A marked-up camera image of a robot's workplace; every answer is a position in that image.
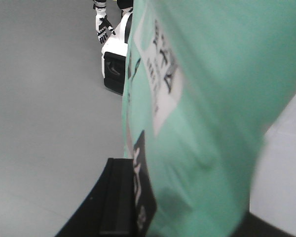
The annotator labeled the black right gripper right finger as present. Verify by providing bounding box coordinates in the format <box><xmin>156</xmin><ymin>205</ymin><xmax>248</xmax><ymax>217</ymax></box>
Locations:
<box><xmin>236</xmin><ymin>211</ymin><xmax>296</xmax><ymax>237</ymax></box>

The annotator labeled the teal goji berry bag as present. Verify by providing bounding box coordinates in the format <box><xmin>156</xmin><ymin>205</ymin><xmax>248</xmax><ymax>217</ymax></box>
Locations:
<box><xmin>123</xmin><ymin>0</ymin><xmax>296</xmax><ymax>237</ymax></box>

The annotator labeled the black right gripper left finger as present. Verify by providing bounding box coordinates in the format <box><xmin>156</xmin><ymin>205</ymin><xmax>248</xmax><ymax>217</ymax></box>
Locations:
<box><xmin>57</xmin><ymin>158</ymin><xmax>137</xmax><ymax>237</ymax></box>

